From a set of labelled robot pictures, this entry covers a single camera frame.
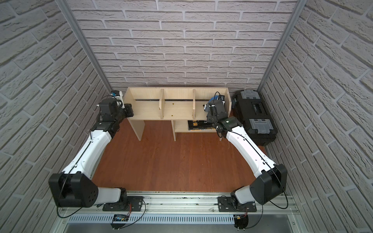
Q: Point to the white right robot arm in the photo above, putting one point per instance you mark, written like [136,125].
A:
[270,178]

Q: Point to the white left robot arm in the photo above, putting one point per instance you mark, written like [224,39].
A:
[73,186]

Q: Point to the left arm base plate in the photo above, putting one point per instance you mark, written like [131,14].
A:
[135,203]

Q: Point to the small circuit board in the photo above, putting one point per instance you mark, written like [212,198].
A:
[119,221]
[241,222]

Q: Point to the left small circuit board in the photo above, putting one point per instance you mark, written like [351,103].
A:
[119,221]

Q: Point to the right small circuit board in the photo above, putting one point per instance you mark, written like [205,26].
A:
[241,222]

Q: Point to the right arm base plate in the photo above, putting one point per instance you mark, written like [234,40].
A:
[230,204]

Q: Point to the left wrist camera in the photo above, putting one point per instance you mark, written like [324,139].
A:
[118,95]

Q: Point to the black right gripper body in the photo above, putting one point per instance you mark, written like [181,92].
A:
[210,119]

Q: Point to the black toolbox with grey latches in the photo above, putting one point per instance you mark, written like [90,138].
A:
[251,110]

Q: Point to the black book with yellow title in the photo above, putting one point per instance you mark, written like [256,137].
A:
[199,125]

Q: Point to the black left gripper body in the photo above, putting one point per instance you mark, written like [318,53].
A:
[127,110]

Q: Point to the light wooden bookshelf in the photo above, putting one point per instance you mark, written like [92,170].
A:
[179,105]

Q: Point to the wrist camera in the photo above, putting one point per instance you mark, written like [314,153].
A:
[118,95]
[220,98]

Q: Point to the aluminium mounting rail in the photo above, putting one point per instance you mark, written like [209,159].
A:
[206,203]

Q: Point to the blue and grey cleaning cloth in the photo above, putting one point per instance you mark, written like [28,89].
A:
[207,105]

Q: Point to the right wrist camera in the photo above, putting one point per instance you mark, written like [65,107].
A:
[220,98]

